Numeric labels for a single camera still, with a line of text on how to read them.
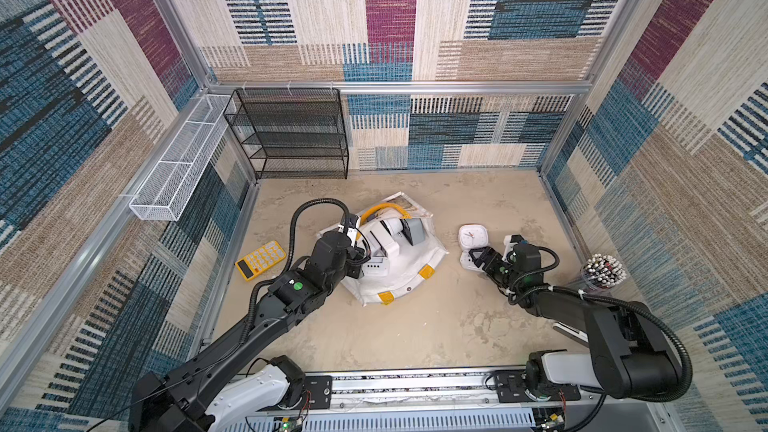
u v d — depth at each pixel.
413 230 0.90
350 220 0.64
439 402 0.73
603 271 0.74
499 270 0.81
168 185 0.94
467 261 0.93
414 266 0.91
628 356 0.43
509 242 0.86
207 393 0.41
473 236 0.99
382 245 0.92
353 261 0.66
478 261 0.83
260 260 0.96
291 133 1.09
